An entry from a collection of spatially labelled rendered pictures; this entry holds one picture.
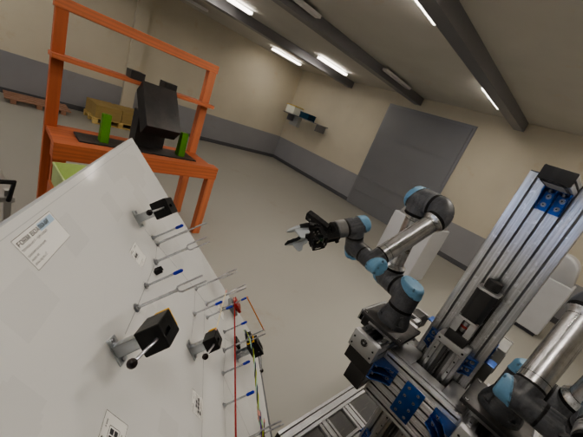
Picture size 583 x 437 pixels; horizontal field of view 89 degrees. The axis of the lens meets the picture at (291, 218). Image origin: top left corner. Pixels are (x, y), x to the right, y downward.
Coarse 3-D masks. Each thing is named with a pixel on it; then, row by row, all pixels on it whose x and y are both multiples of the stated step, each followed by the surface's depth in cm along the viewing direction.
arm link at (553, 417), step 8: (552, 408) 76; (544, 416) 75; (552, 416) 75; (560, 416) 75; (536, 424) 76; (544, 424) 75; (552, 424) 74; (560, 424) 73; (568, 424) 72; (544, 432) 75; (552, 432) 73; (560, 432) 72; (568, 432) 71
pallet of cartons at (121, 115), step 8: (88, 104) 738; (96, 104) 705; (104, 104) 738; (112, 104) 775; (88, 112) 742; (96, 112) 709; (104, 112) 720; (112, 112) 731; (120, 112) 742; (128, 112) 760; (96, 120) 716; (112, 120) 739; (120, 120) 750; (128, 120) 765; (128, 128) 783
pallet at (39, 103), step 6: (6, 90) 660; (6, 96) 619; (12, 96) 635; (18, 96) 652; (24, 96) 669; (30, 96) 688; (12, 102) 622; (30, 102) 643; (36, 102) 660; (42, 102) 676; (36, 108) 651; (42, 108) 657; (60, 108) 685; (66, 108) 704
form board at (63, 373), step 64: (64, 192) 51; (128, 192) 76; (0, 256) 35; (64, 256) 45; (128, 256) 63; (192, 256) 103; (0, 320) 32; (64, 320) 40; (128, 320) 53; (192, 320) 80; (0, 384) 29; (64, 384) 36; (128, 384) 46; (192, 384) 66
